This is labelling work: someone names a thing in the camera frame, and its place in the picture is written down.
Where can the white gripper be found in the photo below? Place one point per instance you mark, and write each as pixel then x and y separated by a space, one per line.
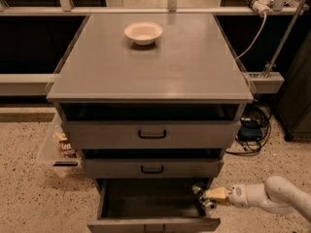
pixel 238 194

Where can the metal diagonal rod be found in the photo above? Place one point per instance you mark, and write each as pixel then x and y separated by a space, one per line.
pixel 270 64

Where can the green crushed can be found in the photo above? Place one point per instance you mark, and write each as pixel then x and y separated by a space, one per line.
pixel 207 204

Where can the blue box on floor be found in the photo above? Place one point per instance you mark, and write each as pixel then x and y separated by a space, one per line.
pixel 249 131

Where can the clear plastic storage bin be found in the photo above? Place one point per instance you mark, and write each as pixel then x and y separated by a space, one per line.
pixel 50 156

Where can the top grey drawer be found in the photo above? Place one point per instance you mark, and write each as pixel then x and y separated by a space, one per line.
pixel 150 126

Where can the grey drawer cabinet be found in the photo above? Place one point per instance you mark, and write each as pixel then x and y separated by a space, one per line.
pixel 189 63

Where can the bottom grey drawer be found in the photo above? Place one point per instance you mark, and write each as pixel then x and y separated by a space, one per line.
pixel 150 206

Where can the snack packet in bin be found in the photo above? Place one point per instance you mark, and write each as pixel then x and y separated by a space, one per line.
pixel 65 146

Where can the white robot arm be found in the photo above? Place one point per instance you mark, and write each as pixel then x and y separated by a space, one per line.
pixel 276 195

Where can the grey drawer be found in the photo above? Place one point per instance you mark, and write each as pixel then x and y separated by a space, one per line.
pixel 151 163
pixel 150 126
pixel 150 206

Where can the middle grey drawer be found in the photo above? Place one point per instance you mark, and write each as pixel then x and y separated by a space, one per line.
pixel 151 163

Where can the dark cabinet at right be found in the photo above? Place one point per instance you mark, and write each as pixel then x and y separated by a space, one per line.
pixel 293 107

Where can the white power strip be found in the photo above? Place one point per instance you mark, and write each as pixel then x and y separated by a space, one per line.
pixel 262 7

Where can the white bowl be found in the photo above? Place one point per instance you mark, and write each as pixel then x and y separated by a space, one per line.
pixel 143 33

